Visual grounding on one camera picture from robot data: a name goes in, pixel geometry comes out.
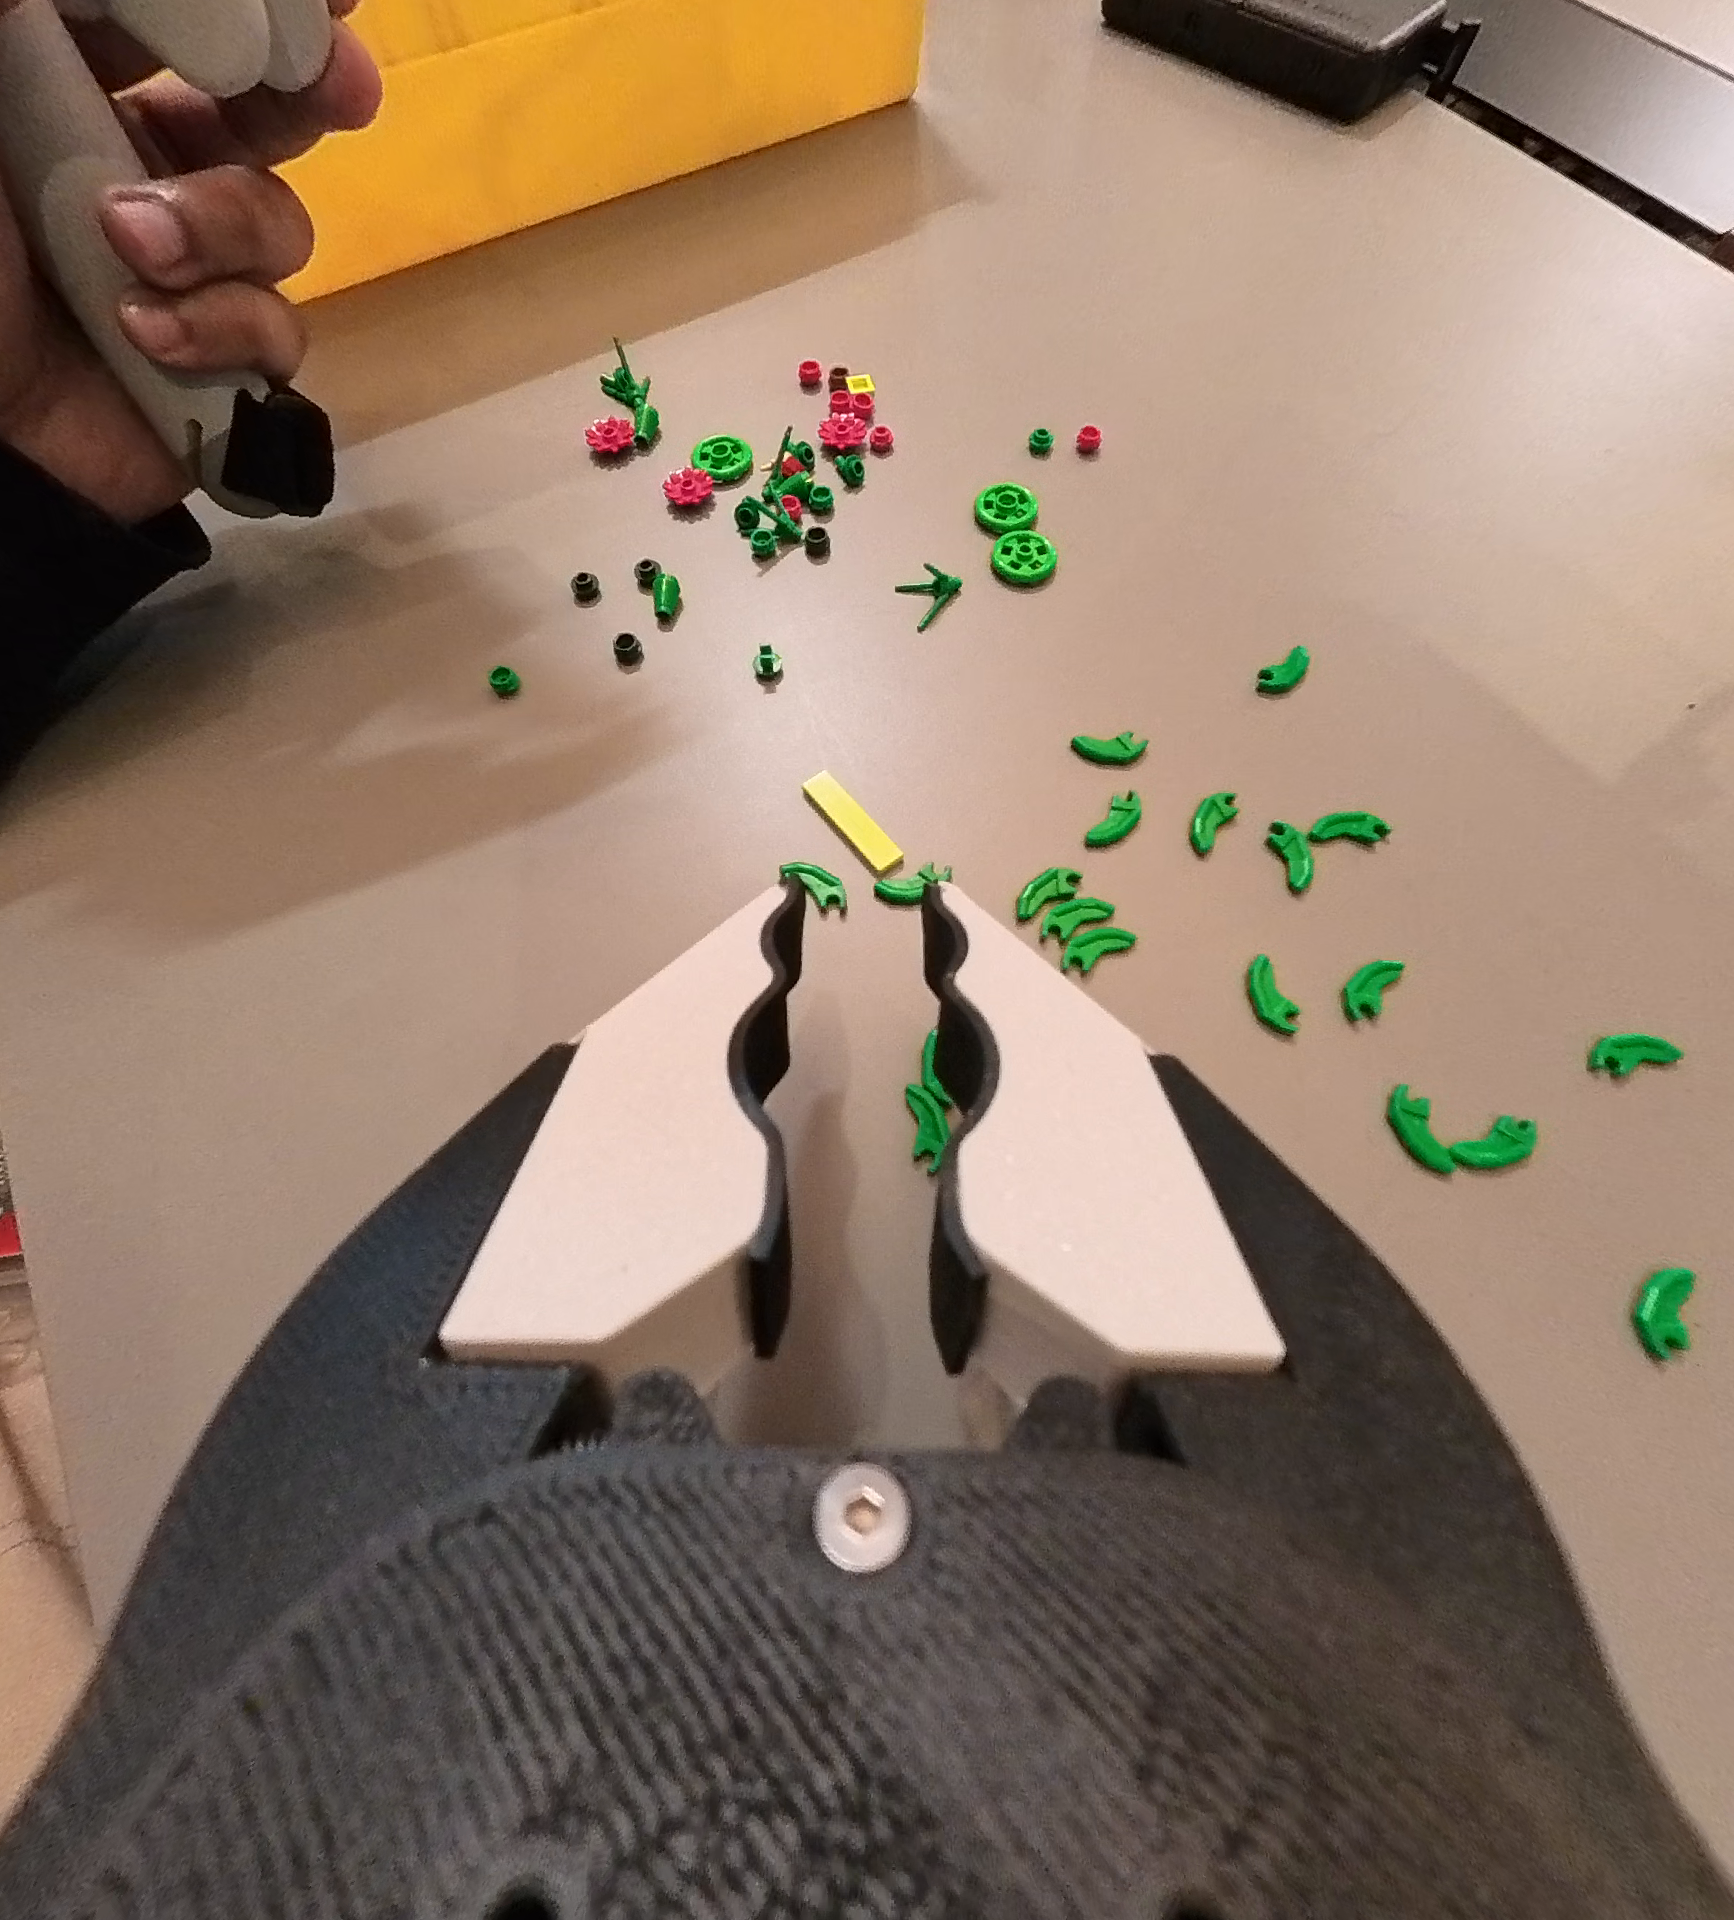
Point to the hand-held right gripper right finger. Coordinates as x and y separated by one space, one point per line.
1107 1200

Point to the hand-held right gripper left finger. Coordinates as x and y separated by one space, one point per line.
626 1200

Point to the scatter of green toy leaves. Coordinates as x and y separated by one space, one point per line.
1423 1132

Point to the long yellow toy tile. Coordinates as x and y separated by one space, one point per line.
853 822

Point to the yellow plastic bin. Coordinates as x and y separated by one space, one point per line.
582 120

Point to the thin green toy stem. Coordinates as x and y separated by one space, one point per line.
933 589

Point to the green toy stem with leaves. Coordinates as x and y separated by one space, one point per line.
624 374

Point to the green toy wheel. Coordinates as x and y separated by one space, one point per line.
1027 559
1002 506
723 454

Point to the pink toy flower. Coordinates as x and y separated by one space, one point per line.
608 434
843 433
684 488

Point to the black power bank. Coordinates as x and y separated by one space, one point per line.
1272 45

